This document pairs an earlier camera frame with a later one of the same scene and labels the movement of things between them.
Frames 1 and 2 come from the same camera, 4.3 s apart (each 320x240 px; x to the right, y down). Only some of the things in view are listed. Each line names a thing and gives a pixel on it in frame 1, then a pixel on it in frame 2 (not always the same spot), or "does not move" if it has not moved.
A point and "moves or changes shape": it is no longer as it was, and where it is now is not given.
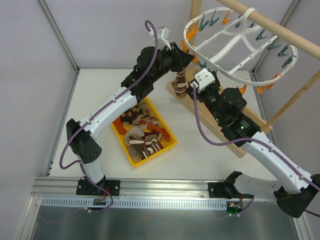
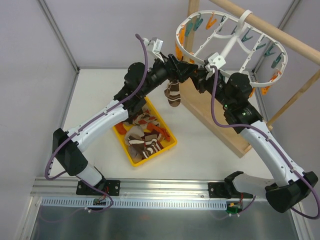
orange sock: (162, 131) does not move
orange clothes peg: (225, 20) → (210, 22)
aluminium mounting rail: (49, 187) does not move
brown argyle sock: (131, 115) → (144, 118)
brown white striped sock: (180, 85) moves or changes shape
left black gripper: (177, 55) → (172, 66)
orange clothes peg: (195, 59) moves or changes shape
